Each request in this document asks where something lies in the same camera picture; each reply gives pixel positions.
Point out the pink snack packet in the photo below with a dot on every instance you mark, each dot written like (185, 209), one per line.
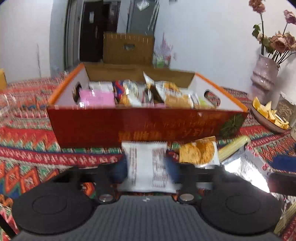
(97, 98)

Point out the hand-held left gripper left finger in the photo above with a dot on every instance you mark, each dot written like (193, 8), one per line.
(119, 171)

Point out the pink mottled vase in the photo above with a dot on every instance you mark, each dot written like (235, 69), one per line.
(264, 74)

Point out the orange rimmed cardboard box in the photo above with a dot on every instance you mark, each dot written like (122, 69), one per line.
(138, 127)

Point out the yellow box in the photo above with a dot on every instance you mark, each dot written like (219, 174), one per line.
(2, 80)

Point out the dark door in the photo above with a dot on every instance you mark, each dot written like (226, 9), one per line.
(92, 30)

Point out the patterned red tablecloth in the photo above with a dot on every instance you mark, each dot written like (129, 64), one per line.
(27, 148)

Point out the round cracker snack packet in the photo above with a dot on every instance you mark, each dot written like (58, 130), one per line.
(198, 151)

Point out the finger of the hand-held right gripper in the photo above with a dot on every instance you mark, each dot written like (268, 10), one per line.
(283, 171)

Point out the yellow striped snack packet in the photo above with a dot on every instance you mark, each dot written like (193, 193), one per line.
(232, 147)

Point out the brown plate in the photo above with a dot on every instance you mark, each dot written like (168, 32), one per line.
(261, 120)

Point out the silver foil snack packet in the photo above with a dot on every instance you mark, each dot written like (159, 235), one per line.
(247, 169)

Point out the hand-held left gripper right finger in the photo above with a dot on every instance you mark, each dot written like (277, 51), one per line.
(172, 170)

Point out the white red print snack packet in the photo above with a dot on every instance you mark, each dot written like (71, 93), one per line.
(148, 166)

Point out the brown wooden chair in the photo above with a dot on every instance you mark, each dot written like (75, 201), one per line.
(128, 51)

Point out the bowl of yellow chips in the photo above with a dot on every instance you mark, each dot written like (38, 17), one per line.
(269, 112)

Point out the yellow straw bundle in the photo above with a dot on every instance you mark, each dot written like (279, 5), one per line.
(286, 219)

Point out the clear plastic container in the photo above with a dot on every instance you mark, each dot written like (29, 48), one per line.
(7, 102)

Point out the pile of snack packets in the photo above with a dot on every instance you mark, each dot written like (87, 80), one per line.
(161, 95)

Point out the grey refrigerator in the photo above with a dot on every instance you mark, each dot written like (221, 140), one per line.
(138, 16)

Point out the dried pink roses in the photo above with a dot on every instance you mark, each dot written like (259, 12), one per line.
(275, 34)

